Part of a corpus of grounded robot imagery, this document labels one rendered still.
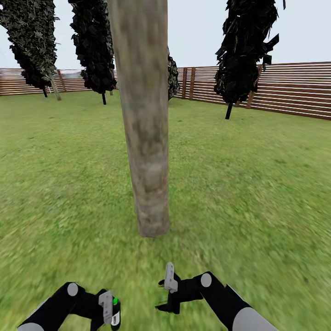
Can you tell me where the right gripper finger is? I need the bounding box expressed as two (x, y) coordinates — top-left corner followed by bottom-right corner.
(155, 303), (169, 312)

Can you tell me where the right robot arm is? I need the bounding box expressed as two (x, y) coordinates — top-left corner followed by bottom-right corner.
(155, 262), (279, 331)

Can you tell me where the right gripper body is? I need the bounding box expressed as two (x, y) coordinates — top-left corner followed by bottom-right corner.
(167, 273), (193, 314)

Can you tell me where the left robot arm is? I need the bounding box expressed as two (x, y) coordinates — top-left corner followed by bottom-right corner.
(15, 282), (115, 331)

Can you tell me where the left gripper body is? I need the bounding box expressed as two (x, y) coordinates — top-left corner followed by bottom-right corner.
(80, 289), (106, 331)

